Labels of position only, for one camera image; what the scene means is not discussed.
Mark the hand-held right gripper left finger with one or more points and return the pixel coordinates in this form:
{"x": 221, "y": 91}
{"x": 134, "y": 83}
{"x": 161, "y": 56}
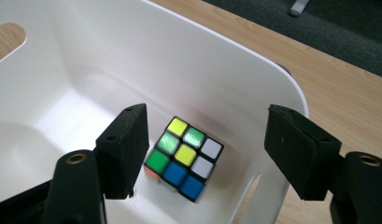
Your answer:
{"x": 123, "y": 149}

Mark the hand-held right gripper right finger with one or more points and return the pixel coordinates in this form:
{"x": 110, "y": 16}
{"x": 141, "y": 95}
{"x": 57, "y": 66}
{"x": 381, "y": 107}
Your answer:
{"x": 300, "y": 152}

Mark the multicoloured puzzle cube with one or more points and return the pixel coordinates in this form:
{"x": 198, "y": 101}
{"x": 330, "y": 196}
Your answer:
{"x": 185, "y": 155}

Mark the white plastic bin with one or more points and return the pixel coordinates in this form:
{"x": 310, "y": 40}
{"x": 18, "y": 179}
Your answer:
{"x": 86, "y": 77}

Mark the white metal stand frame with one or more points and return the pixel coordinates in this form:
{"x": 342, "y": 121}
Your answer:
{"x": 299, "y": 6}

